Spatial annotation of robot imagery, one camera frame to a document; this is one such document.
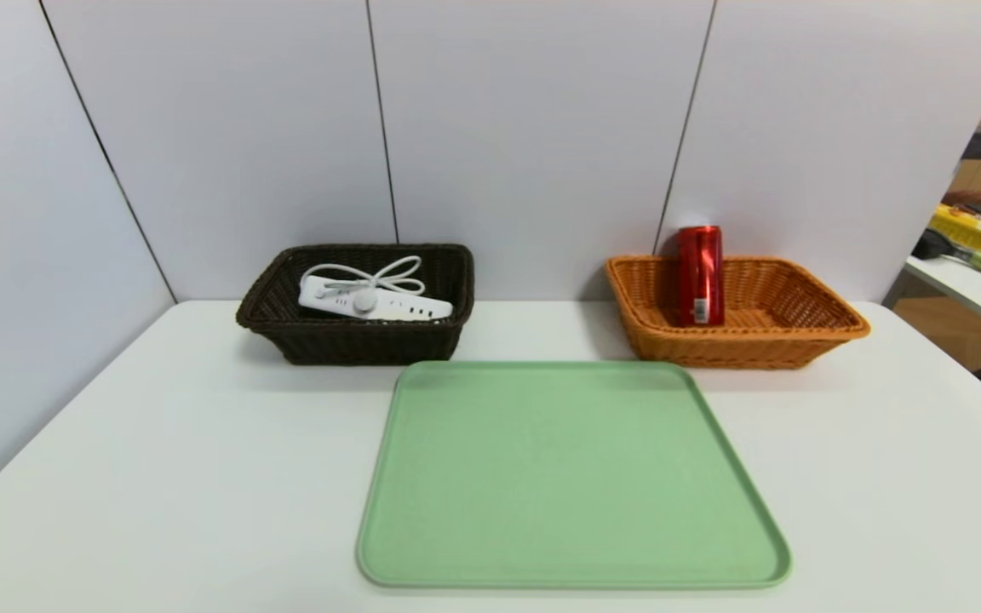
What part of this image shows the white power strip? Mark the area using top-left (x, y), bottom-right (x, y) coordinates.
top-left (298, 274), bottom-right (454, 323)

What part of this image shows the white power strip cord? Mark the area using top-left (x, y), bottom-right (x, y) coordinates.
top-left (300, 255), bottom-right (426, 312)

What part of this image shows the red drink can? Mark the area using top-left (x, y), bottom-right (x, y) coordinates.
top-left (678, 225), bottom-right (725, 327)

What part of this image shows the dark brown wicker basket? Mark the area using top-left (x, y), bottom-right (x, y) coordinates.
top-left (236, 243), bottom-right (475, 366)

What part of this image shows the orange wicker basket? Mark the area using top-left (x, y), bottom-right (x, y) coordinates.
top-left (606, 255), bottom-right (872, 370)

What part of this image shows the light green plastic tray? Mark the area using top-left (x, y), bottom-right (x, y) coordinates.
top-left (356, 360), bottom-right (794, 590)

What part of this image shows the white side table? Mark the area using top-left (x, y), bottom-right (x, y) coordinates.
top-left (884, 254), bottom-right (981, 337)

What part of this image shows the yellow cardboard box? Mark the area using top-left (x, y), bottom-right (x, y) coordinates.
top-left (930, 204), bottom-right (981, 261)

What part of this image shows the green handled black brush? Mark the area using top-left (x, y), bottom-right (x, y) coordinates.
top-left (912, 228), bottom-right (981, 293)

